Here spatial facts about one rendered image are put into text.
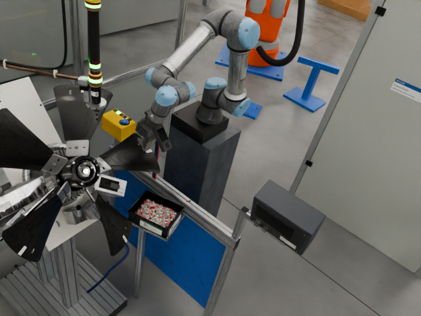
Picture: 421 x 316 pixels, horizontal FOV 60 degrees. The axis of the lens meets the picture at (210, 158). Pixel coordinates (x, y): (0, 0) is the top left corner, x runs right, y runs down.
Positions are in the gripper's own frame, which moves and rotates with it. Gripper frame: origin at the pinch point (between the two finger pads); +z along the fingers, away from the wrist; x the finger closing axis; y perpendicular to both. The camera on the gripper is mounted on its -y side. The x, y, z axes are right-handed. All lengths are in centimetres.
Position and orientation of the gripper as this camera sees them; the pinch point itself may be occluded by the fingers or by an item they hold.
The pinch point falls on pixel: (146, 150)
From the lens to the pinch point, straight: 163.5
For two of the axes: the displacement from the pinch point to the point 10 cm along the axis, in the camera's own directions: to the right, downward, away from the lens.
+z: -4.0, 5.7, 7.2
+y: -6.8, -7.1, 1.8
